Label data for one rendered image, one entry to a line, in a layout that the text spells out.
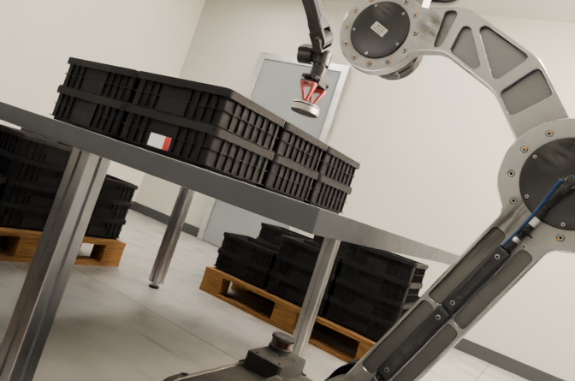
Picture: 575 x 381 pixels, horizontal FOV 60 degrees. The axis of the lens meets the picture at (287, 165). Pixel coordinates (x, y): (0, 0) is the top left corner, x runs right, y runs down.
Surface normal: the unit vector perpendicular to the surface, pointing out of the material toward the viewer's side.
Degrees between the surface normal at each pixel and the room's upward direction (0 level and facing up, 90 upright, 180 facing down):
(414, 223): 90
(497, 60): 90
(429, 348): 90
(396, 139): 90
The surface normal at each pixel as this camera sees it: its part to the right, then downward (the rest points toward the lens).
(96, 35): 0.83, 0.25
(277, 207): -0.46, -0.21
